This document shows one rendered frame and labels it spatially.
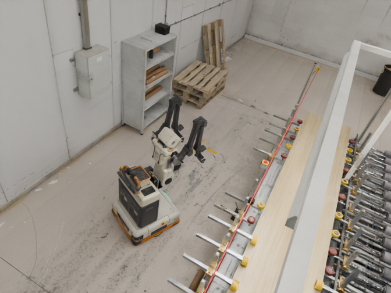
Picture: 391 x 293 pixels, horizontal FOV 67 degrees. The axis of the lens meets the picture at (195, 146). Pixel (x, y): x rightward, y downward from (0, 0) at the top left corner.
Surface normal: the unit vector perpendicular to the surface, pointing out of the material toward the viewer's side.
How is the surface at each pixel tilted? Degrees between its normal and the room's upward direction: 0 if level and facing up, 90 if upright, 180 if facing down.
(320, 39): 90
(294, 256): 0
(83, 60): 90
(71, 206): 0
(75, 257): 0
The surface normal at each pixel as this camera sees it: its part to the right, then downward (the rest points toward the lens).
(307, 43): -0.47, 0.51
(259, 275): 0.15, -0.76
